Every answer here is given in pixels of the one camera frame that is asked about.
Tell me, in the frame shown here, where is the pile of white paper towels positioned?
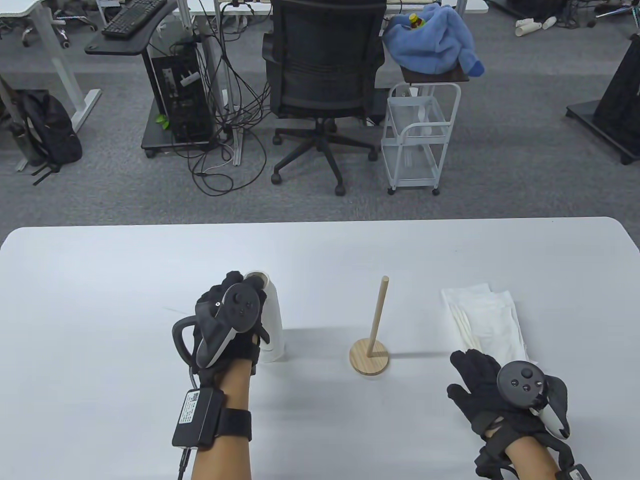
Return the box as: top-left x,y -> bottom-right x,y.
440,283 -> 539,367

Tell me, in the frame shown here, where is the black keyboard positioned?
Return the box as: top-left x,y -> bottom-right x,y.
101,0 -> 169,40

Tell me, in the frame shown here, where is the long white desk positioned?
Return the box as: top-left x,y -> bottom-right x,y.
175,0 -> 489,113

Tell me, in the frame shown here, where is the black and white hand controller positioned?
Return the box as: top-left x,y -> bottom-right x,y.
172,282 -> 261,369
496,361 -> 571,441

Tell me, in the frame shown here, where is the white paper towel roll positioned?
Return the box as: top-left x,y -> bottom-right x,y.
242,270 -> 287,363

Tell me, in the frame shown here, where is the person's right forearm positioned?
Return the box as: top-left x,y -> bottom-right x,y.
502,437 -> 562,480

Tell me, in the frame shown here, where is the person's left hand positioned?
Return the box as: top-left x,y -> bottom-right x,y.
192,271 -> 271,385

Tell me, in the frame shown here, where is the black computer tower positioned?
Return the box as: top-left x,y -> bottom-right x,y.
150,42 -> 214,146

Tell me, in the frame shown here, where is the person's right hand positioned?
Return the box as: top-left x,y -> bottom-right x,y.
446,348 -> 548,449

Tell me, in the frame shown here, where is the grey chair wheel base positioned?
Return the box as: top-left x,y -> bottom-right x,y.
20,0 -> 99,51

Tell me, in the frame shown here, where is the black office chair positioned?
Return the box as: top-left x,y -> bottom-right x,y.
262,0 -> 389,197

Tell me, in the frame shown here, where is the white desk with foot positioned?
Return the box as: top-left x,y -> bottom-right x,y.
0,0 -> 103,172

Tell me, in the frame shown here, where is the brown stool top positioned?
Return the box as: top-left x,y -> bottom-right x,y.
401,65 -> 471,85

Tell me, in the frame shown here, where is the tangle of black cables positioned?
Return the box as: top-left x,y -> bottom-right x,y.
174,0 -> 274,197

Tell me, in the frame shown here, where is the blue fleece jacket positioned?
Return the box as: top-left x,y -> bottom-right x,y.
382,2 -> 486,77

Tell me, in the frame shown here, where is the black wrist strap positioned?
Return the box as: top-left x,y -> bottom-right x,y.
215,407 -> 253,442

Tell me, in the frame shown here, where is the white wire rolling cart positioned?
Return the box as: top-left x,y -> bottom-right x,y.
381,82 -> 462,196

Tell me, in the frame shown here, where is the person's left forearm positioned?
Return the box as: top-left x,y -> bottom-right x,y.
190,357 -> 254,480

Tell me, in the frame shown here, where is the wooden paper towel holder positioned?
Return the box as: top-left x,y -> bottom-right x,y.
349,275 -> 391,376

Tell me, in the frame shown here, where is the black floor stand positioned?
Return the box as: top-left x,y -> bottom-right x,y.
566,32 -> 640,166

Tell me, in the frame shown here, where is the black rolling computer stand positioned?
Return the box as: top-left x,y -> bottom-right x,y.
84,0 -> 221,159

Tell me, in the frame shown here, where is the dark water bottle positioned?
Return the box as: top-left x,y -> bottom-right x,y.
7,122 -> 37,167

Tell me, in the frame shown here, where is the black backpack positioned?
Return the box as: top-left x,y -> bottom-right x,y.
15,89 -> 84,174

